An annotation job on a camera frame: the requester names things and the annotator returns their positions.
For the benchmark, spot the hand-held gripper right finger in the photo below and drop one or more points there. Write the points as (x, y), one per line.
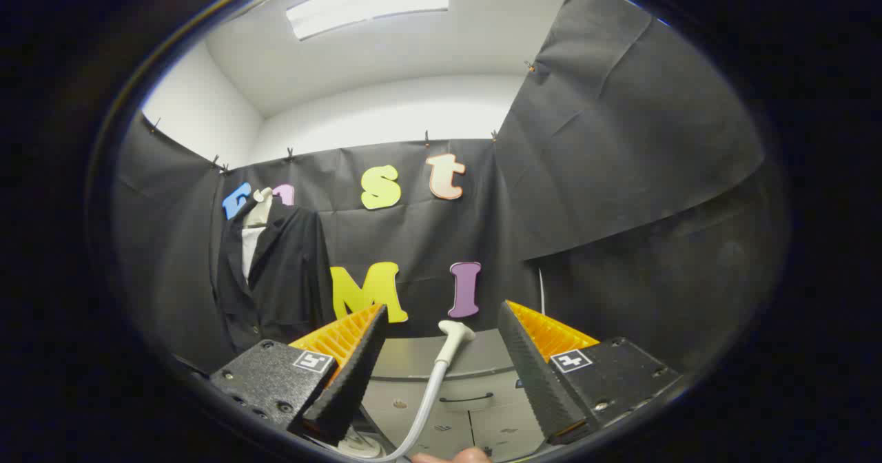
(534, 373)

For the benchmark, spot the black jacket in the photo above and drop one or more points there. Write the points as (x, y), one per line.
(289, 284)

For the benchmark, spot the white clothes hanger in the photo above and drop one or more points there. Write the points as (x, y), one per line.
(260, 204)

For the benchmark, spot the white garment steamer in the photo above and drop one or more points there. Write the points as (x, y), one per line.
(451, 342)

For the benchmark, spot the light grey cabinet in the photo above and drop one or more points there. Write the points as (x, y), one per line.
(482, 418)

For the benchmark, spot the black backdrop cloth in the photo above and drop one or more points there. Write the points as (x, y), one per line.
(427, 242)

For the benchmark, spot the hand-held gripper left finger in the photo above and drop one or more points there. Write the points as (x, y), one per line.
(351, 380)

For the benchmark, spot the rectangular ceiling light panel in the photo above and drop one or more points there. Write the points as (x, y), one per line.
(372, 1)

